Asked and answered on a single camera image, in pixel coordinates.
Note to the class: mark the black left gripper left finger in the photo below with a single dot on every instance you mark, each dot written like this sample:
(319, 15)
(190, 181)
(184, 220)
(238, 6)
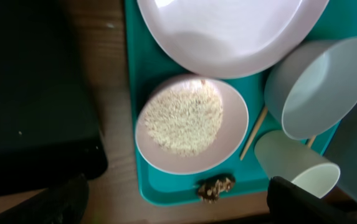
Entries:
(63, 203)

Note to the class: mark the black plastic tray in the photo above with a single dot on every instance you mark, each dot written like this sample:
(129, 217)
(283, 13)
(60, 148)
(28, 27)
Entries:
(49, 129)

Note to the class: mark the beige paper cup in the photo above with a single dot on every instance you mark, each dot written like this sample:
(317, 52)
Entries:
(281, 156)

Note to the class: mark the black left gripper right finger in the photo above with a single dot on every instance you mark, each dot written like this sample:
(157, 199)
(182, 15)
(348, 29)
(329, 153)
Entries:
(290, 204)

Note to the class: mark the brown food scrap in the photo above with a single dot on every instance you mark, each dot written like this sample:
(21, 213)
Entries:
(209, 190)

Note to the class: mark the wooden chopstick left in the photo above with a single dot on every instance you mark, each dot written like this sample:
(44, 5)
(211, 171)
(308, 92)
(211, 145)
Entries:
(254, 131)

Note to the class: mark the small pink bowl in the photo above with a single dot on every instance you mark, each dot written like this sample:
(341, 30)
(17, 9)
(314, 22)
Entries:
(229, 137)

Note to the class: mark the cooked rice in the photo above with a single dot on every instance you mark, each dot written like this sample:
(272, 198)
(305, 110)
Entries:
(185, 119)

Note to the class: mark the large white plate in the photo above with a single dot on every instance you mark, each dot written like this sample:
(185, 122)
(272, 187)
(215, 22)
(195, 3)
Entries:
(229, 38)

